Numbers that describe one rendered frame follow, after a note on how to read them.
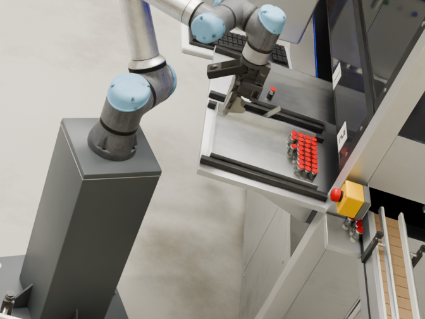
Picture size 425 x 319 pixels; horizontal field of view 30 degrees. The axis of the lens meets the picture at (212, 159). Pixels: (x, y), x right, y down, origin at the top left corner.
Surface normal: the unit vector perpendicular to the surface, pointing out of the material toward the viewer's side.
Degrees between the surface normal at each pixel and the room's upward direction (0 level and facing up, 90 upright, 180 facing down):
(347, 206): 90
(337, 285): 90
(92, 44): 0
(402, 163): 90
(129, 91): 7
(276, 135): 0
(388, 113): 90
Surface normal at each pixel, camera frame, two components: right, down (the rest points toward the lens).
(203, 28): -0.49, 0.43
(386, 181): -0.07, 0.63
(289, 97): 0.32, -0.72
